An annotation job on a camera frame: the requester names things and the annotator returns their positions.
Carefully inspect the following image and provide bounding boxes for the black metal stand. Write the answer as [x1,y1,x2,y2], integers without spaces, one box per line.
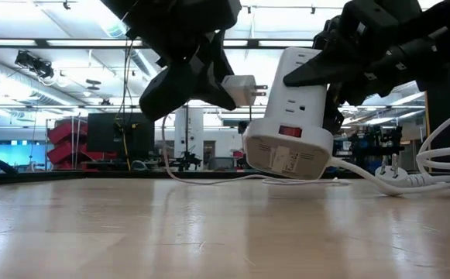
[184,103,253,171]

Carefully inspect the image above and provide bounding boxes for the red storage bins stack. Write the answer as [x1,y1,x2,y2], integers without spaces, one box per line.
[46,118,118,171]

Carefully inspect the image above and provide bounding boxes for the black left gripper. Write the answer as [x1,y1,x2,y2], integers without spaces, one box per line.
[125,0,243,121]

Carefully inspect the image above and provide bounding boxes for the white USB wall charger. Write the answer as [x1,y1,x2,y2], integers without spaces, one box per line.
[221,74,269,108]

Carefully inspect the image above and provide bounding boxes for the white pillar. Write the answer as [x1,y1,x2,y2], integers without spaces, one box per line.
[173,107,205,170]

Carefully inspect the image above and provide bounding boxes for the silver ceiling duct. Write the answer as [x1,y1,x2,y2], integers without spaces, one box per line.
[0,52,90,117]

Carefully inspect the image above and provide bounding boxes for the black ceiling camera cluster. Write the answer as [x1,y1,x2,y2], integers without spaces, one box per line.
[14,50,55,80]

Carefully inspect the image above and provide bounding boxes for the small black distant robot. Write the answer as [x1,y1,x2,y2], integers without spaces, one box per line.
[170,150,203,172]

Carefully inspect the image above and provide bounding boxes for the black aluminium table frame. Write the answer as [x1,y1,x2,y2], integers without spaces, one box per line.
[0,146,376,186]

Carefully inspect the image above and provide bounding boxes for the hanging black yellow cables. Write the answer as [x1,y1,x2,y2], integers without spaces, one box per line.
[114,38,135,171]

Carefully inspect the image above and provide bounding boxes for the black horizontal frame beam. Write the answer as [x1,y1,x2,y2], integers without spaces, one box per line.
[0,37,314,50]

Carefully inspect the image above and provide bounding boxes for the blue lit screen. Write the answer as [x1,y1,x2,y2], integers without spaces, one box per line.
[0,139,48,168]

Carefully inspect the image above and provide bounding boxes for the black distant robot station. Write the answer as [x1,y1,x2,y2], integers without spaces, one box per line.
[332,124,406,172]

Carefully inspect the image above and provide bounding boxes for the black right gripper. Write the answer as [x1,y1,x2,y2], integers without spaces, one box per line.
[283,0,450,135]

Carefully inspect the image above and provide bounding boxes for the white power strip tower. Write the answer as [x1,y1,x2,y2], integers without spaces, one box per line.
[242,46,335,181]

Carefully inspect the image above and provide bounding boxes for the black monitor panel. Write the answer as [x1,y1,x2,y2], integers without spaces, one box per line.
[87,112,156,164]

